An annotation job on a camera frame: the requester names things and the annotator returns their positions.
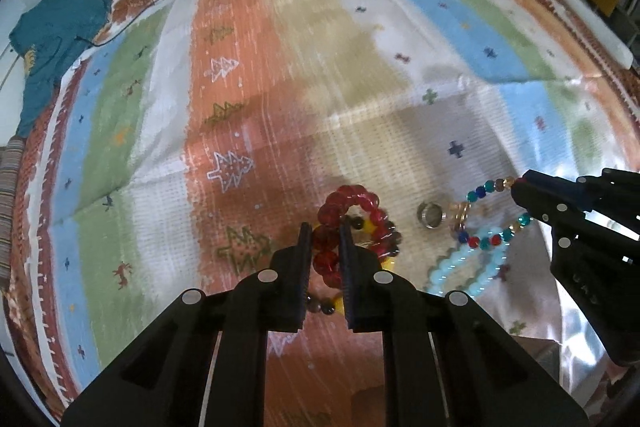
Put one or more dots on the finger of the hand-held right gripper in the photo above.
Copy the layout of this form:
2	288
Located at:
560	187
542	207

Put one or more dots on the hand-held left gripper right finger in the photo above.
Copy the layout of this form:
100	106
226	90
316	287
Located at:
346	277

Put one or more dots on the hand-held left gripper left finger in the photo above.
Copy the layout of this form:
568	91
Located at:
303	277

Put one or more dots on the teal garment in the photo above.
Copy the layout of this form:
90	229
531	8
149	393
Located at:
55	27

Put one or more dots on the striped pillow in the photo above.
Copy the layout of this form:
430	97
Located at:
7	207

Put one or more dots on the white power strip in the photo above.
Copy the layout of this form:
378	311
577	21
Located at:
595	24

